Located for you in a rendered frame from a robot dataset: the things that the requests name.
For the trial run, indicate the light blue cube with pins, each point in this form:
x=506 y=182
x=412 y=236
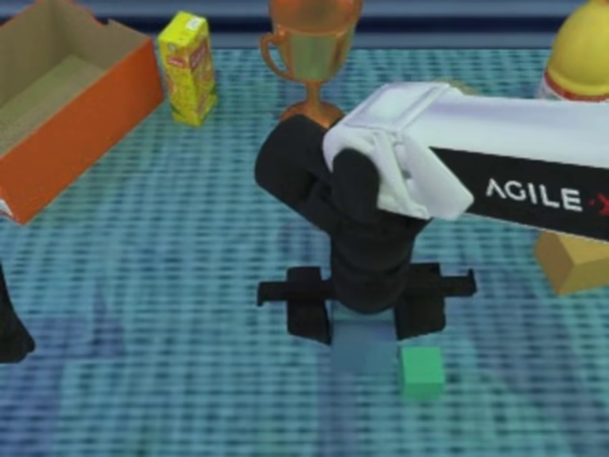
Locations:
x=364 y=343

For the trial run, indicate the green cube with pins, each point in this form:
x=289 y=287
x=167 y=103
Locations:
x=422 y=369

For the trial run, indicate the gold bar block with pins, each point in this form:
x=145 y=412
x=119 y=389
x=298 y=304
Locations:
x=573 y=262

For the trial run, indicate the bronze trophy cup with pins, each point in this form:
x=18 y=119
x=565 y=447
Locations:
x=309 y=52

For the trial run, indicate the yellow juice carton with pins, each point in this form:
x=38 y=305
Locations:
x=188 y=71

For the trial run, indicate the orange cardboard box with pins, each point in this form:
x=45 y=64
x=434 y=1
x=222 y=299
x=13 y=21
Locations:
x=71 y=119

